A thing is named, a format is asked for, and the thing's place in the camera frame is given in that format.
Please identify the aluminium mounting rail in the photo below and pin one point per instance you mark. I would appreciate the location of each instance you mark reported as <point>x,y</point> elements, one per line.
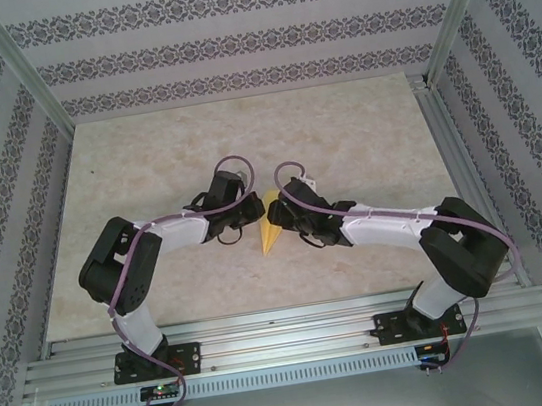
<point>290,336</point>

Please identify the aluminium frame post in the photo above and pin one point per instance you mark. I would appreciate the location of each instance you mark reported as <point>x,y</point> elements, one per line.
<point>460,4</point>
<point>21,66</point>

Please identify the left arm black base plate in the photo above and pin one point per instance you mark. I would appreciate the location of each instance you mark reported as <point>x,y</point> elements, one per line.
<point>192,358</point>

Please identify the yellow paper sheet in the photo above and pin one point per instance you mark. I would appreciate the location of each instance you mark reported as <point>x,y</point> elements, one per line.
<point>270,236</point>

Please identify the aluminium side rail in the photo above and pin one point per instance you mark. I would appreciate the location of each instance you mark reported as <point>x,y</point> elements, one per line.
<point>446,138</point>

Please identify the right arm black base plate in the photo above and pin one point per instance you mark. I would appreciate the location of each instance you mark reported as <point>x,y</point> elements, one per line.
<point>387,328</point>

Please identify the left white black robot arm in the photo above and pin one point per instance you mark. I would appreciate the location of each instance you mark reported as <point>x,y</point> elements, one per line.
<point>139,327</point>

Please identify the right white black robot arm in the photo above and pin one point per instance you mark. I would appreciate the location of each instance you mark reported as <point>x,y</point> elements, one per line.
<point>381,234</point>

